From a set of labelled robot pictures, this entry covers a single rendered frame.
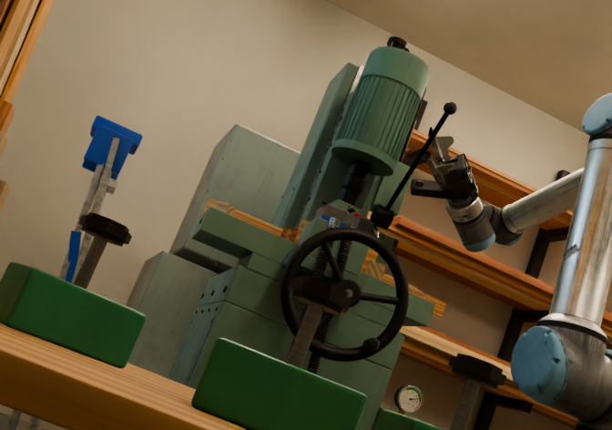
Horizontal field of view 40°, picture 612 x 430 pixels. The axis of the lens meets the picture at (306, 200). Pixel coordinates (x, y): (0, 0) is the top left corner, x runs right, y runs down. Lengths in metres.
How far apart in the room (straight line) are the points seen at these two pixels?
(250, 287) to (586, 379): 0.76
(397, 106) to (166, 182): 2.46
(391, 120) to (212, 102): 2.51
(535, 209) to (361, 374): 0.71
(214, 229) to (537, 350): 0.77
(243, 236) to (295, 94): 2.82
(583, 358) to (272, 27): 3.34
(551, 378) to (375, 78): 0.91
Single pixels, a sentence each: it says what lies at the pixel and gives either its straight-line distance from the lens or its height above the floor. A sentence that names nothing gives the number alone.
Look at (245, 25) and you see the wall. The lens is 4.80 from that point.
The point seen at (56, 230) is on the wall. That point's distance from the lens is 4.47.
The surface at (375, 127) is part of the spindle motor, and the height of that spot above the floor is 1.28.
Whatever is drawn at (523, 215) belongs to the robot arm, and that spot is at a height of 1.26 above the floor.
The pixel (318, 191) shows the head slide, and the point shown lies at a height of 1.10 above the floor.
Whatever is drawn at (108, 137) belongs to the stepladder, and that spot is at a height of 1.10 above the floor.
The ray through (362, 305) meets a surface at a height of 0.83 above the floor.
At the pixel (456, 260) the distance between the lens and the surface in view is 4.44.
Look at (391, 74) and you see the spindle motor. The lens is 2.26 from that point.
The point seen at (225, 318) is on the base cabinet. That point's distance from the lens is 1.98.
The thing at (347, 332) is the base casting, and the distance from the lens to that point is 2.04.
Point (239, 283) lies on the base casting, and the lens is 1.98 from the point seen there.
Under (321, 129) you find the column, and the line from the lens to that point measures 2.44.
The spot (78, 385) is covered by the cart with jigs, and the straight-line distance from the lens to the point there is 0.44.
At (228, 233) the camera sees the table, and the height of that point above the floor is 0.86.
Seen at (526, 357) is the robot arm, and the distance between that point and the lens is 1.88.
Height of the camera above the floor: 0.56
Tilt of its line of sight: 13 degrees up
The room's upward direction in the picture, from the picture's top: 22 degrees clockwise
